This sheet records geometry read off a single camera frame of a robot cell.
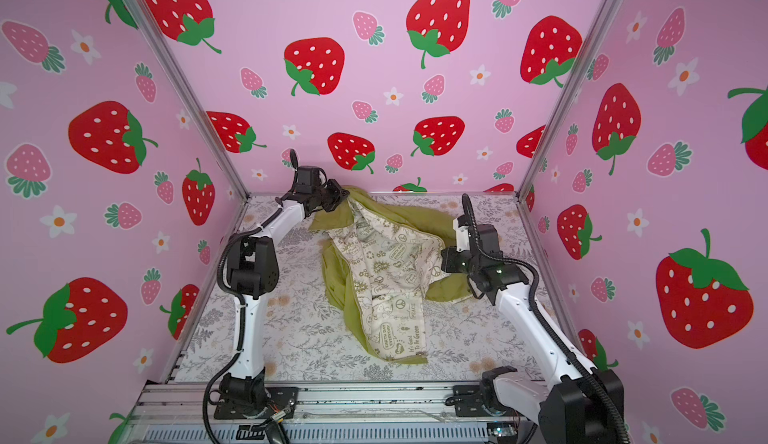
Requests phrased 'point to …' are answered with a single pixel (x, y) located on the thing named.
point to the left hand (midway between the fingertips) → (352, 189)
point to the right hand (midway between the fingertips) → (441, 251)
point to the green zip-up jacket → (383, 261)
